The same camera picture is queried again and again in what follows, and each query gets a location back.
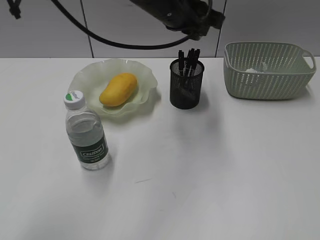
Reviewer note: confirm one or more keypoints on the clear water bottle green label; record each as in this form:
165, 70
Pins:
85, 132

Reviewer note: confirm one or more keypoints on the yellow mango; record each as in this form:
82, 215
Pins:
118, 90

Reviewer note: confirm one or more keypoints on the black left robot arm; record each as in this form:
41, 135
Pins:
191, 17

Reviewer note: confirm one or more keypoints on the pale green plastic basket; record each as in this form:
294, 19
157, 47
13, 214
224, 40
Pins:
289, 70

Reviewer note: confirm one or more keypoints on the frosted green wavy plate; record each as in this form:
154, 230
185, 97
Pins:
94, 78

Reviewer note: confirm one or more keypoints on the waste paper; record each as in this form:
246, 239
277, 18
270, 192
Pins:
263, 70

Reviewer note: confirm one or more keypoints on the black mesh pen holder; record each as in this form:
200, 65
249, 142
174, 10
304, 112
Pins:
185, 91

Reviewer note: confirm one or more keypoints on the black marker pen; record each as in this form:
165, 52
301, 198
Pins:
181, 62
189, 61
195, 60

